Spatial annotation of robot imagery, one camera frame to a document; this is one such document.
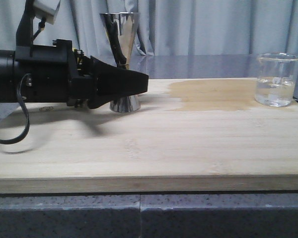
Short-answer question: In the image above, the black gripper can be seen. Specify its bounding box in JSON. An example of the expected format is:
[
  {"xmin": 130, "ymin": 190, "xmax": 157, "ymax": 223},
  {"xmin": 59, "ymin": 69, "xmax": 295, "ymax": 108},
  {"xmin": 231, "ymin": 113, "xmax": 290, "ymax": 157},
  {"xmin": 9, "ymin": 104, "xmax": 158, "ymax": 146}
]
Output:
[{"xmin": 15, "ymin": 39, "xmax": 149, "ymax": 109}]

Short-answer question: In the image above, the steel double jigger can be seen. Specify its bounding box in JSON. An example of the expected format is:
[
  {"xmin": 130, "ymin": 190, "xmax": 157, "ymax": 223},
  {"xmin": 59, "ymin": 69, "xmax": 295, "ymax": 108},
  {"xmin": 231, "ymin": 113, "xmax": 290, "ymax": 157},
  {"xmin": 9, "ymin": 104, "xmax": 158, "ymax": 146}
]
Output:
[{"xmin": 100, "ymin": 12, "xmax": 141, "ymax": 113}]

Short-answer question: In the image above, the glass beaker with liquid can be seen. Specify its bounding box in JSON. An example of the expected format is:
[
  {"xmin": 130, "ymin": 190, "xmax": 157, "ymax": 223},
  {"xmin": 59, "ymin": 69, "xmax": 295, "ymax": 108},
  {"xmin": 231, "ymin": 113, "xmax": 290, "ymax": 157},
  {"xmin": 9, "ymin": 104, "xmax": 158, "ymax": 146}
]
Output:
[{"xmin": 254, "ymin": 53, "xmax": 298, "ymax": 107}]

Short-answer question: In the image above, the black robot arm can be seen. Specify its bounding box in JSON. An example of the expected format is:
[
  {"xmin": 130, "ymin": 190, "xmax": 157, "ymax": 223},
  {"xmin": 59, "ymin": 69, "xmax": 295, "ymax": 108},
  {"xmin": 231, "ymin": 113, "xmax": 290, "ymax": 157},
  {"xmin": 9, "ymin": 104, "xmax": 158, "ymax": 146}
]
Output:
[{"xmin": 0, "ymin": 40, "xmax": 149, "ymax": 109}]

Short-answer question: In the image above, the grey curtain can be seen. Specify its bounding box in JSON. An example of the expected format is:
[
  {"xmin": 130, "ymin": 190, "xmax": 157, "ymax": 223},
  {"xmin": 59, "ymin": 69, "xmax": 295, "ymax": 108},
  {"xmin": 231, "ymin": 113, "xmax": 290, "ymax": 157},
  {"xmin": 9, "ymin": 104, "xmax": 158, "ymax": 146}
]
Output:
[{"xmin": 0, "ymin": 0, "xmax": 298, "ymax": 57}]

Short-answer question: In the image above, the wooden cutting board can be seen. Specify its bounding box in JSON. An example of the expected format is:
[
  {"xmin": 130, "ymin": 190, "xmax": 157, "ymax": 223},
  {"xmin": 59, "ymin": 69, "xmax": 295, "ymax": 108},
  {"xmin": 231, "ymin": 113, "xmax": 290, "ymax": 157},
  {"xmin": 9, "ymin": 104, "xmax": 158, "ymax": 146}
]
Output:
[{"xmin": 0, "ymin": 78, "xmax": 298, "ymax": 193}]

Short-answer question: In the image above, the black camera cable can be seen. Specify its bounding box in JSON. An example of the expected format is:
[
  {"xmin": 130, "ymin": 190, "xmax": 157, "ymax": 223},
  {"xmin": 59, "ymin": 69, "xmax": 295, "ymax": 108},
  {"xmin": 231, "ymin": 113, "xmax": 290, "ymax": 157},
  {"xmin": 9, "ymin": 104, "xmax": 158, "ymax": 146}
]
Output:
[{"xmin": 0, "ymin": 73, "xmax": 32, "ymax": 145}]

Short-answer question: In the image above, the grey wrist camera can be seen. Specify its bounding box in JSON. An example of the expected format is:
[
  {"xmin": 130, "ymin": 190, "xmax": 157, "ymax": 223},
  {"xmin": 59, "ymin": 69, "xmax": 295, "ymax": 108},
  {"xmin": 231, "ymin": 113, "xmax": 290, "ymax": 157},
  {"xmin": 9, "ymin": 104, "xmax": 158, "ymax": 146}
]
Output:
[{"xmin": 33, "ymin": 0, "xmax": 61, "ymax": 25}]

